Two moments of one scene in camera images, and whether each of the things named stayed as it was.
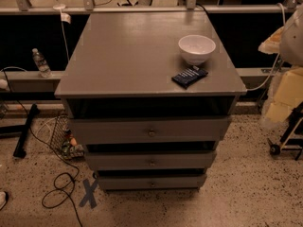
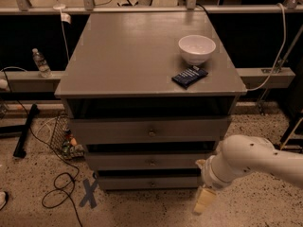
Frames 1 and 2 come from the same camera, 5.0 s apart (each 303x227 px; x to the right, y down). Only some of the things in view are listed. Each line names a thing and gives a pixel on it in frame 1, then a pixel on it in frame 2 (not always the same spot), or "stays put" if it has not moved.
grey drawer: (151, 160) stays put
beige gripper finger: (272, 44) -> (201, 163)
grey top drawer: (150, 130) stays put
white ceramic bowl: (196, 48) stays put
